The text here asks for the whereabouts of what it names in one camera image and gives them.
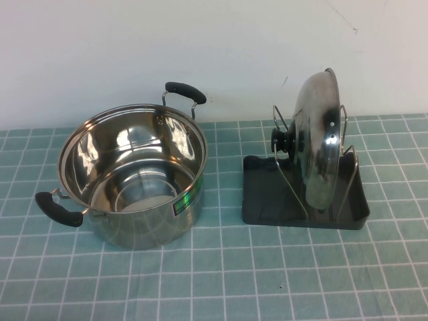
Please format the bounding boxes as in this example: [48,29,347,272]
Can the stainless steel pot black handles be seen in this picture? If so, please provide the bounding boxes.
[35,82,209,250]

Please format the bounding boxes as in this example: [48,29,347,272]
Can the black tray wire lid rack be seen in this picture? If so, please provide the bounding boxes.
[241,104,371,232]

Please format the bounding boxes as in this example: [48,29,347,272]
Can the green grid tablecloth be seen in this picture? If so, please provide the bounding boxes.
[0,113,428,321]

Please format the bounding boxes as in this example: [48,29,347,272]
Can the stainless steel lid black knob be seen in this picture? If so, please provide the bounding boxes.
[270,68,344,211]

